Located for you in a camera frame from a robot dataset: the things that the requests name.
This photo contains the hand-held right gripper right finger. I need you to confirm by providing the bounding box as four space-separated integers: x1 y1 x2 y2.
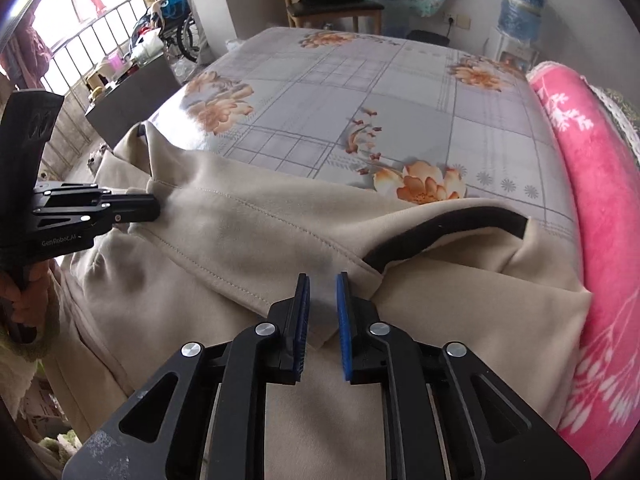
335 271 593 480

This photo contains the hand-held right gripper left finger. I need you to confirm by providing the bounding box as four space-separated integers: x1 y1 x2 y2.
62 272 312 480

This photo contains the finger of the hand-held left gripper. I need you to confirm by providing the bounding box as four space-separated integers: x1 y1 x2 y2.
34 182 113 202
32 192 161 236

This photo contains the cream zip jacket black trim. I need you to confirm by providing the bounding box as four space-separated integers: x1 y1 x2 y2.
45 122 593 480

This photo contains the pile of colourful clothes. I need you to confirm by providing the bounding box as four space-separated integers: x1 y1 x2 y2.
127 10 166 61

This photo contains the person's left hand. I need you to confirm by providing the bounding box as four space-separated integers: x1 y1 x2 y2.
0 265 48 343

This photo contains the dark red hanging cloth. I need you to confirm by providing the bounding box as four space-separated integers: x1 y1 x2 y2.
0 22 53 93

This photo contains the cluttered dark side table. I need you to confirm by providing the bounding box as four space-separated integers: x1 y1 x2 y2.
85 55 182 147

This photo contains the white plastic bag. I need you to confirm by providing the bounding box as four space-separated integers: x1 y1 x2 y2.
170 52 203 86

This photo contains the wheelchair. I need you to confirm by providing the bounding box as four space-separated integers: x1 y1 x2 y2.
147 0 201 63

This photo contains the plaid floral bed sheet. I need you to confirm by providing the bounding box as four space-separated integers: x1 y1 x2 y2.
112 27 583 241

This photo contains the pink floral fleece blanket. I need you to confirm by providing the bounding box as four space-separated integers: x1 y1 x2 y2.
525 62 640 478

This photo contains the black object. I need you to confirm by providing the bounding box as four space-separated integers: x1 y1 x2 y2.
407 30 451 46

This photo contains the white water dispenser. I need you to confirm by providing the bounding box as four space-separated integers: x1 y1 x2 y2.
482 25 541 75

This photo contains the lace trimmed pillow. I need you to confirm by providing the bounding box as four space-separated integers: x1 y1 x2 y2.
582 85 640 158

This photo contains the blue water bottle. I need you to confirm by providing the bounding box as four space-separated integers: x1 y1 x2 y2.
499 0 547 45

